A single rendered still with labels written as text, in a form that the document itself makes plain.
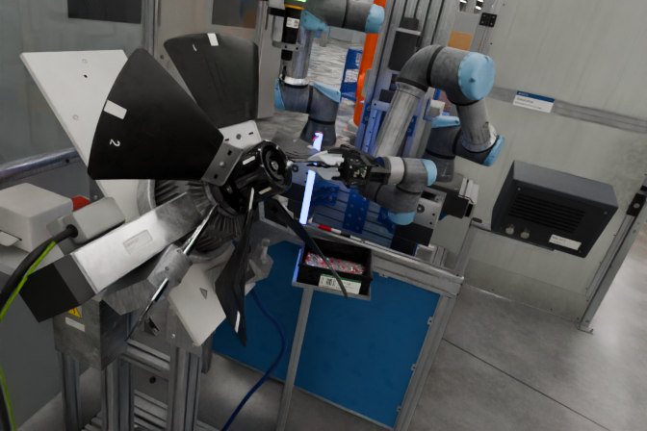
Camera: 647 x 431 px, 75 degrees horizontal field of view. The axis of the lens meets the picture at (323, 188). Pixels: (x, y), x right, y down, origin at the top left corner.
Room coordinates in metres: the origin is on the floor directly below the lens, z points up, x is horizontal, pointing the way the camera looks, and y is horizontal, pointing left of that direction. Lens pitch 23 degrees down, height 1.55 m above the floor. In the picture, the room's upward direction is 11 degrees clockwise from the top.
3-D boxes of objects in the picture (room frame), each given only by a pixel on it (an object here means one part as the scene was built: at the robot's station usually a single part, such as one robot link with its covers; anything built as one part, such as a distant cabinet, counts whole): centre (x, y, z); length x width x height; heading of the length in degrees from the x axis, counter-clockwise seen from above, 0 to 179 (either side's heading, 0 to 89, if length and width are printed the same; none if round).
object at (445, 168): (1.57, -0.41, 1.09); 0.15 x 0.15 x 0.10
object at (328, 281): (1.10, -0.08, 0.85); 0.22 x 0.17 x 0.07; 90
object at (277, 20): (0.95, 0.14, 1.50); 0.09 x 0.07 x 0.10; 110
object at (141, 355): (0.88, 0.38, 0.56); 0.19 x 0.04 x 0.04; 75
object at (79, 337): (0.82, 0.52, 0.73); 0.15 x 0.09 x 0.22; 75
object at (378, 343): (1.28, -0.05, 0.45); 0.82 x 0.02 x 0.66; 75
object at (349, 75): (8.29, -0.61, 0.49); 1.27 x 0.88 x 0.98; 150
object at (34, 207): (0.92, 0.74, 0.92); 0.17 x 0.16 x 0.11; 75
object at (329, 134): (1.72, 0.06, 1.09); 0.15 x 0.15 x 0.10
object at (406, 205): (1.14, -0.22, 1.08); 0.11 x 0.08 x 0.11; 53
